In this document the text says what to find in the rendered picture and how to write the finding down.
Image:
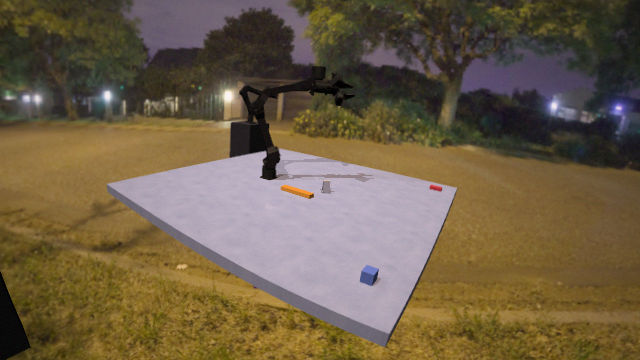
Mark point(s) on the orange bar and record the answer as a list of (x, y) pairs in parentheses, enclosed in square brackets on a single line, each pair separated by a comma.
[(297, 191)]

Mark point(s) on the small blue cube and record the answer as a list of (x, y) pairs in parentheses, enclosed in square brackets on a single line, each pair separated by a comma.
[(369, 275)]

